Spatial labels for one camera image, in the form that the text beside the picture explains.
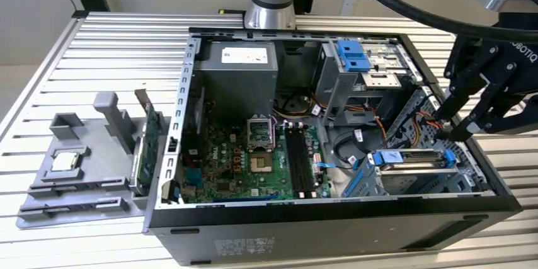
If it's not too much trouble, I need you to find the black data wire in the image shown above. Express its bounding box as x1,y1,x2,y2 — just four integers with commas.
333,129,371,169

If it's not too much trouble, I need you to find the metal socket cover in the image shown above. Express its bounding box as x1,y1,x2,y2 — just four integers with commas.
245,114,276,152

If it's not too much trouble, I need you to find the black open PC case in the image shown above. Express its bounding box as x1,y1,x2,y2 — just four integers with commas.
141,26,524,266

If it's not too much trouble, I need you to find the metal disk bay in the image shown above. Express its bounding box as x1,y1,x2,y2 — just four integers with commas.
341,147,495,196

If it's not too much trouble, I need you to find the CPU socket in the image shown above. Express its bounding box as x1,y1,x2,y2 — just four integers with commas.
249,152,277,174

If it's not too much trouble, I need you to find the grey metal drive cage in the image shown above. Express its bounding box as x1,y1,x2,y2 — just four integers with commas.
315,40,420,125

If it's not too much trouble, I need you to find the thin orange wire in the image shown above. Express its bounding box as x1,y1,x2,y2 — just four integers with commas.
345,106,387,140

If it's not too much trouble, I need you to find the orange yellow power wire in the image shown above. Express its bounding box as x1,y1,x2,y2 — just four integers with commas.
409,111,455,147

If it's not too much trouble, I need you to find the silver CPU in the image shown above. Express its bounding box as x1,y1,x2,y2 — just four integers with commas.
49,152,80,172

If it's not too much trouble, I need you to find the green graphics card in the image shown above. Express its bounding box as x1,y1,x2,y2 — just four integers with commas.
129,88,164,196

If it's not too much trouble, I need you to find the blue plastic drive bracket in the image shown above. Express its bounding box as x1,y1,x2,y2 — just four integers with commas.
335,39,373,73

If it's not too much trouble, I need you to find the yellow wire bundle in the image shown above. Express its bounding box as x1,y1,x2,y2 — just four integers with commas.
270,105,316,119

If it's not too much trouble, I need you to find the green motherboard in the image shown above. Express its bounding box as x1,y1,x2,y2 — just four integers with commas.
177,120,332,203

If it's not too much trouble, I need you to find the black RAM slot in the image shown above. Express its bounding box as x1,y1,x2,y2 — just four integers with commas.
293,122,319,199
284,122,308,199

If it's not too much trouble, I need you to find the dark RAM stick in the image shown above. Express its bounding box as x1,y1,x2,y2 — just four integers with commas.
18,200,121,214

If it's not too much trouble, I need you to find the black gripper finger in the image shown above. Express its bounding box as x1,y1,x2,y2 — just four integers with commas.
448,60,527,141
433,38,501,121

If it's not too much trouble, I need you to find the grey power supply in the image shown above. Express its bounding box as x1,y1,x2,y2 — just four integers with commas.
194,40,278,118

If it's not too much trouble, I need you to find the grey parts rack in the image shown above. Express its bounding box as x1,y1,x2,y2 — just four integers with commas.
14,91,173,229

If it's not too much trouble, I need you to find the thin locking lever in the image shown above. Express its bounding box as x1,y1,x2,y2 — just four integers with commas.
270,117,280,152

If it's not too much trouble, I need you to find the hard disk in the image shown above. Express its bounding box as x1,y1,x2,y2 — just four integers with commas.
368,150,457,171

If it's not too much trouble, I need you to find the thick black cable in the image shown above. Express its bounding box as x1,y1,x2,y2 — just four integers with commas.
335,0,538,43

